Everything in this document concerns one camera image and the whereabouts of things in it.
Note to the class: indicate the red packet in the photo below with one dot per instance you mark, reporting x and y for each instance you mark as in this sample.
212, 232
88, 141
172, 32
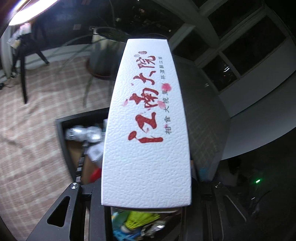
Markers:
95, 175

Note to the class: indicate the potted plant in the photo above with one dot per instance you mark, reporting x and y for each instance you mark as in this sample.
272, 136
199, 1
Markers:
106, 50

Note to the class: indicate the black storage bin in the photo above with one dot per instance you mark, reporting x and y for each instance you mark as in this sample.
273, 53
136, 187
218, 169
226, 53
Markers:
199, 221

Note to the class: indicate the black desk leg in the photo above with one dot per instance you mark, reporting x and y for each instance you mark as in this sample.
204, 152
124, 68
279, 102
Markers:
26, 42

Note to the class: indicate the white box red calligraphy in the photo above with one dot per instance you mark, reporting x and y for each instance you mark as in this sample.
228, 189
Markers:
146, 160

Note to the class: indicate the plaid table cloth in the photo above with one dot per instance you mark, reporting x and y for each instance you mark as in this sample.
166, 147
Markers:
33, 170

